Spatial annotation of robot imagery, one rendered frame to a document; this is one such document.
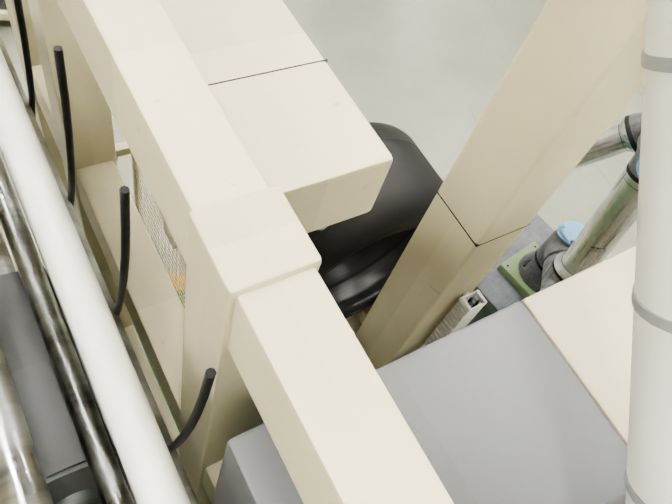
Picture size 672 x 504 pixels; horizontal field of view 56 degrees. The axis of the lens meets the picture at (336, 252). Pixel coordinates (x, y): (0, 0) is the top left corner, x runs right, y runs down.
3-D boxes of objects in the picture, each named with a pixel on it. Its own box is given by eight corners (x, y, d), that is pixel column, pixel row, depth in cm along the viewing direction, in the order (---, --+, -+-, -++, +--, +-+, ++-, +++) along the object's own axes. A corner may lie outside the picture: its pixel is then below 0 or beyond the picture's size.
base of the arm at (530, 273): (537, 247, 252) (550, 233, 244) (571, 283, 246) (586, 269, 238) (509, 266, 241) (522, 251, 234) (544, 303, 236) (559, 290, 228)
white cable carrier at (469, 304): (415, 383, 171) (488, 302, 132) (400, 390, 169) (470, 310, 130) (406, 369, 173) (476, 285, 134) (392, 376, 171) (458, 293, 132)
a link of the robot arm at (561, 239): (574, 254, 241) (602, 227, 227) (571, 287, 230) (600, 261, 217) (538, 238, 241) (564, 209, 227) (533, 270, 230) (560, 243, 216)
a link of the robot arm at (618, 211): (576, 286, 229) (699, 129, 171) (573, 324, 218) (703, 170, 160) (536, 273, 230) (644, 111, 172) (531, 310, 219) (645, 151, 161)
